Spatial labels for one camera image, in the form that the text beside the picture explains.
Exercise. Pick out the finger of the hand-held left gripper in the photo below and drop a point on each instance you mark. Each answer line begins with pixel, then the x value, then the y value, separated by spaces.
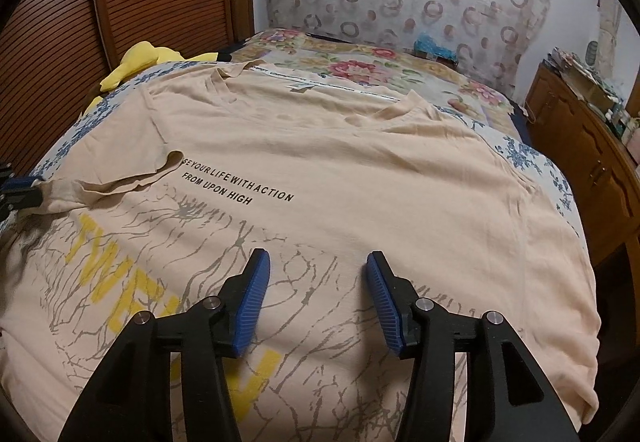
pixel 25 194

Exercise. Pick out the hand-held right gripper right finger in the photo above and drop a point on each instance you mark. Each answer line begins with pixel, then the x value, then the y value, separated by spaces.
pixel 382 302

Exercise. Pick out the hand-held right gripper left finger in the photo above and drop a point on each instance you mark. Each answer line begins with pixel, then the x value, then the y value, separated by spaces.
pixel 252 302

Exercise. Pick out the beige printed t-shirt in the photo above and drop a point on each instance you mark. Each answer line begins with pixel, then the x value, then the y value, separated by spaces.
pixel 325 146

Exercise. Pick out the yellow cloth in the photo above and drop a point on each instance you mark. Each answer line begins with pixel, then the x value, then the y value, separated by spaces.
pixel 135 59

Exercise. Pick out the blue floral blanket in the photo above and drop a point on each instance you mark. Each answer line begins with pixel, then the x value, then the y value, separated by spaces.
pixel 520 151

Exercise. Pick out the pink floral bedsheet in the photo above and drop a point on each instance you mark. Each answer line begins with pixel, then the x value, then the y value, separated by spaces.
pixel 360 69

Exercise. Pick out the wooden cabinet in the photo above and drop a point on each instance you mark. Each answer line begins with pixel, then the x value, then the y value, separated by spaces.
pixel 590 146

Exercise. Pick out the teal packet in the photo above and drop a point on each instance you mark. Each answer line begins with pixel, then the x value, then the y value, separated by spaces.
pixel 432 44

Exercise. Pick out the clutter of boxes and papers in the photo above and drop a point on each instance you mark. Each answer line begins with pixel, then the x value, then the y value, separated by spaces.
pixel 590 71

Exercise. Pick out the pale patterned curtain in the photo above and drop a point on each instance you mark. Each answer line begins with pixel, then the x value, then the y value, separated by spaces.
pixel 609 31

